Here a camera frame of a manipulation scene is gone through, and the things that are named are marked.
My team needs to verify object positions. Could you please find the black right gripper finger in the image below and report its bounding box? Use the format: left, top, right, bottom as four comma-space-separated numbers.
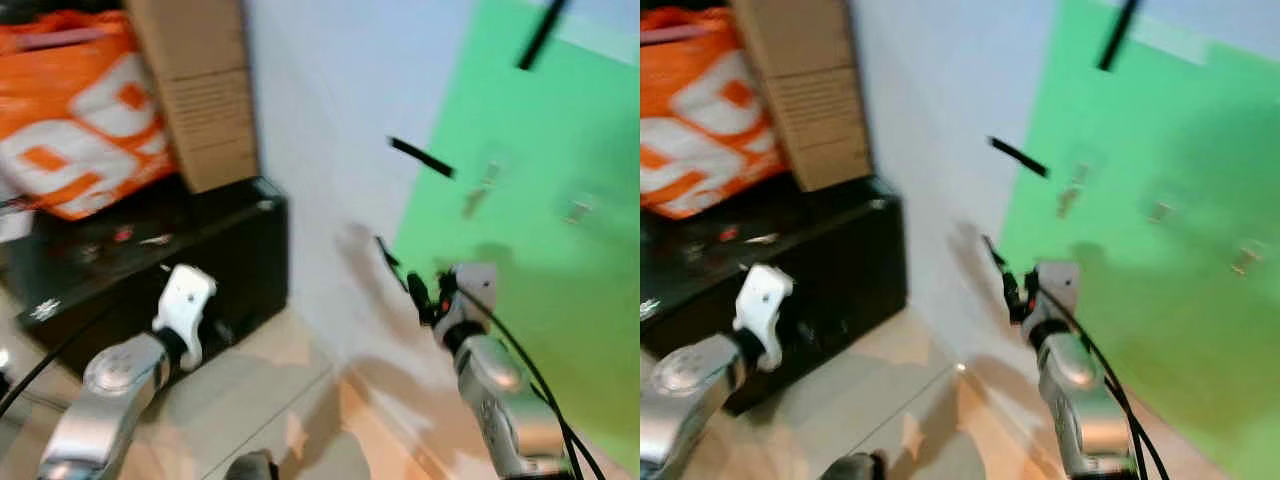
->
373, 235, 415, 297
981, 234, 1014, 283

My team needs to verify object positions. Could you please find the black low cabinet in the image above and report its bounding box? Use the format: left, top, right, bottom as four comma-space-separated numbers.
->
640, 176, 910, 417
0, 176, 291, 379

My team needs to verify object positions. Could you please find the short black tape strip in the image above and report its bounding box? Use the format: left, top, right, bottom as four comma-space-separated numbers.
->
387, 136, 458, 180
987, 136, 1052, 180

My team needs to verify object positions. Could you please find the dark grey robot leg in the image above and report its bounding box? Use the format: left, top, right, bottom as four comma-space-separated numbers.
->
819, 450, 887, 480
224, 450, 280, 480

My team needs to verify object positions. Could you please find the brown cardboard box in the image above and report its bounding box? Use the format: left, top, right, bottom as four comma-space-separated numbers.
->
729, 0, 874, 194
124, 0, 262, 195

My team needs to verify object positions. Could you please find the orange white printed bag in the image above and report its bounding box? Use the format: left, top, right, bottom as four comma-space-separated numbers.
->
640, 5, 798, 221
0, 9, 183, 222

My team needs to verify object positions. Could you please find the long black tape strip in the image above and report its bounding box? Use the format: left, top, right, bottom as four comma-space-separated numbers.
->
1096, 0, 1144, 74
515, 0, 570, 72

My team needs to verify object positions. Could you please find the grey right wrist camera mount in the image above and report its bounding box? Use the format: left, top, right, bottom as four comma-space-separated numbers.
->
1029, 260, 1082, 328
437, 262, 499, 337

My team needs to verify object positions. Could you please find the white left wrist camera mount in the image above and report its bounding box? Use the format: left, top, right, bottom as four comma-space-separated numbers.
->
151, 263, 219, 372
731, 263, 797, 372

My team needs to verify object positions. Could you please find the green wall sheet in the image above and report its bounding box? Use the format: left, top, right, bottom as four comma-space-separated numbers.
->
1000, 0, 1280, 480
389, 0, 641, 473

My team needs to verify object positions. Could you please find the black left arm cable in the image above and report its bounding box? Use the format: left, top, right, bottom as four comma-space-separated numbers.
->
0, 298, 113, 417

